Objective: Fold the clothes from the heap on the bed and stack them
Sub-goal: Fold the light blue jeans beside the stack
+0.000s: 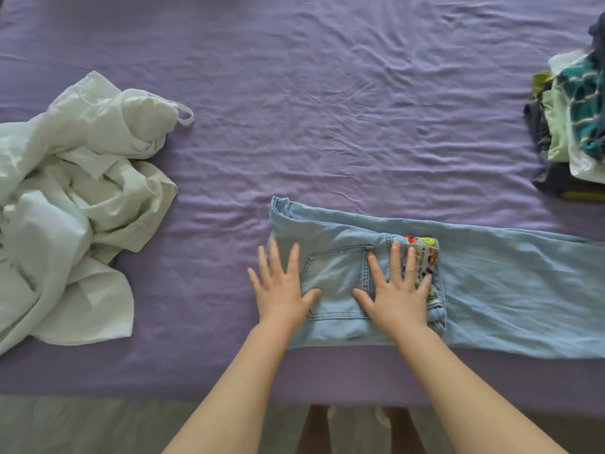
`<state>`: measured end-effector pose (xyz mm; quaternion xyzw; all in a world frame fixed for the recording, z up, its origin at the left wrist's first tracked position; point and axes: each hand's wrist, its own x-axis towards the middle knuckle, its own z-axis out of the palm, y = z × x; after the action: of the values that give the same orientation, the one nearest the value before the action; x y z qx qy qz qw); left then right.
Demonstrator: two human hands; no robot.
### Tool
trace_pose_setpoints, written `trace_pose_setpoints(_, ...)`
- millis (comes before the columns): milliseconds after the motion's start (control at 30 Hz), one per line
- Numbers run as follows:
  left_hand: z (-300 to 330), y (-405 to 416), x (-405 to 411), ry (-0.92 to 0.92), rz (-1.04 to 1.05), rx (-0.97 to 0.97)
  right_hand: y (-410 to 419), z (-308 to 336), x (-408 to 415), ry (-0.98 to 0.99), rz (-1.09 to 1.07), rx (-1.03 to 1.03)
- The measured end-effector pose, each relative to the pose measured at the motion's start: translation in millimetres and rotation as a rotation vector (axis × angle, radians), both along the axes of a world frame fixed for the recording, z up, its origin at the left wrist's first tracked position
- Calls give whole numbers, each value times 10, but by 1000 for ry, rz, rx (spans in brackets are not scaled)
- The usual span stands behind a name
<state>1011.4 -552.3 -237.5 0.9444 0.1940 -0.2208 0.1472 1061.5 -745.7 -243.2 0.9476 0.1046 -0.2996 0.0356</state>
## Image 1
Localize person's left hand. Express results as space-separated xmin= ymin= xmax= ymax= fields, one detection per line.
xmin=247 ymin=238 xmax=322 ymax=332

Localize person's right hand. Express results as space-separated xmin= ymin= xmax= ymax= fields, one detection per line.
xmin=352 ymin=241 xmax=434 ymax=334

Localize light blue denim jeans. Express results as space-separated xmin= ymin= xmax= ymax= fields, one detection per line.
xmin=267 ymin=196 xmax=605 ymax=360

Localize person's right forearm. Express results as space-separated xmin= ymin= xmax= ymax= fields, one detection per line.
xmin=390 ymin=325 xmax=568 ymax=454

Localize person's left forearm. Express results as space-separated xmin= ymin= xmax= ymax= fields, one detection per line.
xmin=162 ymin=322 xmax=296 ymax=454

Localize person's left leg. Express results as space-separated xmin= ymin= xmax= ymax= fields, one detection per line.
xmin=295 ymin=405 xmax=332 ymax=454

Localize person's leg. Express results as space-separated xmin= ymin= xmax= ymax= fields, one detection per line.
xmin=382 ymin=406 xmax=429 ymax=454
xmin=295 ymin=405 xmax=332 ymax=454

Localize person's right leg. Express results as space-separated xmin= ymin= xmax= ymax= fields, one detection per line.
xmin=382 ymin=406 xmax=429 ymax=454

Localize purple bed sheet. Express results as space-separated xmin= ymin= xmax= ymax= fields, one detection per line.
xmin=0 ymin=0 xmax=605 ymax=416

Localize dark navy garment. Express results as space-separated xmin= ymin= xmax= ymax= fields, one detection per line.
xmin=523 ymin=100 xmax=605 ymax=200

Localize white garment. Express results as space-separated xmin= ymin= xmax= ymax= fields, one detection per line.
xmin=547 ymin=48 xmax=605 ymax=185

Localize crumpled white shirt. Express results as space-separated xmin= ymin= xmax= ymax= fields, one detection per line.
xmin=0 ymin=71 xmax=195 ymax=356

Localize light green garment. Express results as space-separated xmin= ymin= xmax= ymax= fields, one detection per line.
xmin=542 ymin=87 xmax=573 ymax=162

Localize olive green garment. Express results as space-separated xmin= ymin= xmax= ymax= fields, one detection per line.
xmin=531 ymin=71 xmax=555 ymax=101

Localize teal striped garment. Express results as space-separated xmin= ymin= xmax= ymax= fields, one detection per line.
xmin=557 ymin=54 xmax=605 ymax=160

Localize dark blue denim garment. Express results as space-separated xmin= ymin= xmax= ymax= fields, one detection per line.
xmin=588 ymin=13 xmax=605 ymax=64

